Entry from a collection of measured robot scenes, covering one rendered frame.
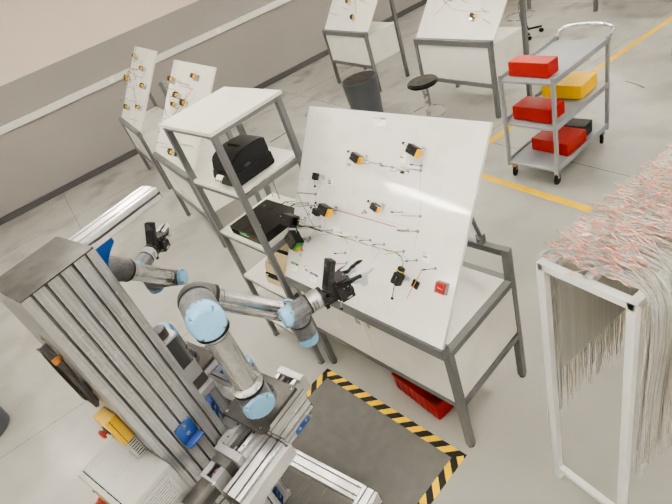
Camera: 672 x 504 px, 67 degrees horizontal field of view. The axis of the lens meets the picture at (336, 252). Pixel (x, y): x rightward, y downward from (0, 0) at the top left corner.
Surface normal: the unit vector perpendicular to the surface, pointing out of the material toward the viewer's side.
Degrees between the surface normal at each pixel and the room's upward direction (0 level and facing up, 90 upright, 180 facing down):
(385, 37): 90
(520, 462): 0
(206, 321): 83
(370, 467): 0
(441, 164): 54
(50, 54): 90
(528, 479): 0
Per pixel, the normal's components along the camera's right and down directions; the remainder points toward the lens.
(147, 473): -0.29, -0.77
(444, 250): -0.72, 0.03
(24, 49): 0.55, 0.36
